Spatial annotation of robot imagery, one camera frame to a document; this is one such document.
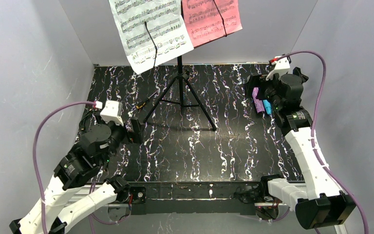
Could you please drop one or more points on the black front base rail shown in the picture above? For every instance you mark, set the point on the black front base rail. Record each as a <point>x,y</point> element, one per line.
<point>243,198</point>

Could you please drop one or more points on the blue toy microphone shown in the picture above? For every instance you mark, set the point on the blue toy microphone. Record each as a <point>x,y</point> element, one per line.
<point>267,107</point>

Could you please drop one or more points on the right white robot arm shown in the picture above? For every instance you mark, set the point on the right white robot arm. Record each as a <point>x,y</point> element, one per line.
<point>321,202</point>

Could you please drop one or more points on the pink sheet music page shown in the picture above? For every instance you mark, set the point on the pink sheet music page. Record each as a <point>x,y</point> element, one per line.
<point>209,20</point>

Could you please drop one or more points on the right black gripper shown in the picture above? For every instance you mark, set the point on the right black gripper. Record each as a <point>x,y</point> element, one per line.
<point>251,89</point>

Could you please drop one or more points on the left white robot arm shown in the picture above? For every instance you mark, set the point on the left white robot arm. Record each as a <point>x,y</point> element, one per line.
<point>83,162</point>

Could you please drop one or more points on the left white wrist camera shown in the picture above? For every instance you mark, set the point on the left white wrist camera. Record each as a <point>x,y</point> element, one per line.
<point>112,111</point>

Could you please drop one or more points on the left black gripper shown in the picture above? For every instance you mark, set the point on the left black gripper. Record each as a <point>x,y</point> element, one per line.
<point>135,129</point>

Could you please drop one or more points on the purple glitter microphone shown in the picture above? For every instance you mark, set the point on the purple glitter microphone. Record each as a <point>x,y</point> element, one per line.
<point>257,102</point>

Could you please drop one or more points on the white sheet music page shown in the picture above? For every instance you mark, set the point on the white sheet music page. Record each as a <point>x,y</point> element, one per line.
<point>152,32</point>

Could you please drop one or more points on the black tripod music stand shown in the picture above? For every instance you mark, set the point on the black tripod music stand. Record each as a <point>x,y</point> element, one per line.
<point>182,76</point>

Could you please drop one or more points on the black round-base mic stand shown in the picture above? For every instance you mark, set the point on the black round-base mic stand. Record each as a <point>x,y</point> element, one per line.
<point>297,72</point>

